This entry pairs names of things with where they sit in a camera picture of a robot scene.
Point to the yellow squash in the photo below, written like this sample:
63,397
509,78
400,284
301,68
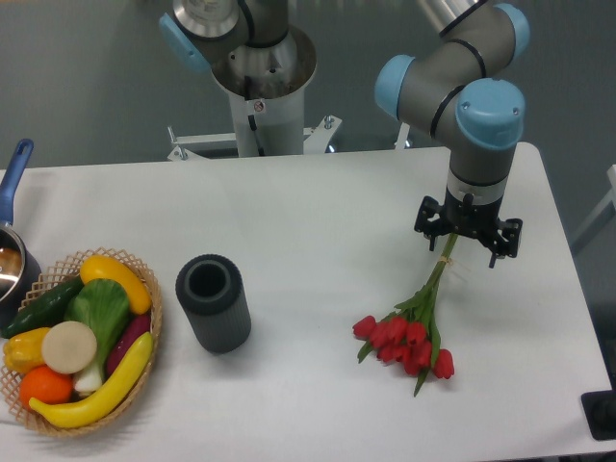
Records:
105,267

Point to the yellow banana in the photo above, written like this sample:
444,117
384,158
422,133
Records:
108,397

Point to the yellow bell pepper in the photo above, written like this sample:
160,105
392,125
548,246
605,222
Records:
23,352

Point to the orange fruit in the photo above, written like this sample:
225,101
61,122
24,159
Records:
45,385

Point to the blue handled saucepan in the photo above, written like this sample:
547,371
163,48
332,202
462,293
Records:
19,268

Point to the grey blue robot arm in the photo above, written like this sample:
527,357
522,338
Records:
455,96

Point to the red tulip bouquet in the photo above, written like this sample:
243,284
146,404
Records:
409,335

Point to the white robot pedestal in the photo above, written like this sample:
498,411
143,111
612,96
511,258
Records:
265,89

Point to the beige round disc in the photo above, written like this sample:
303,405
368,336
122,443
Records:
68,347

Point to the black device at edge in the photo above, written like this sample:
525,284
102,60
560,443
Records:
599,410

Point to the white frame at right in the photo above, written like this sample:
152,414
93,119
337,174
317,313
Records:
597,219

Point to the green cucumber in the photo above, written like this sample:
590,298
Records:
44,311

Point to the dark grey ribbed vase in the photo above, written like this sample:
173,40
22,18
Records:
210,289

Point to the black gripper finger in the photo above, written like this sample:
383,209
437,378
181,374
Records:
502,238
429,222

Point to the purple eggplant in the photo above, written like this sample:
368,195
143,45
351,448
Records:
136,327

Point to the green lettuce leaf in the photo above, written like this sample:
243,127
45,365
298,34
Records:
103,306

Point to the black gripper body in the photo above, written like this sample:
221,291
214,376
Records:
469,217

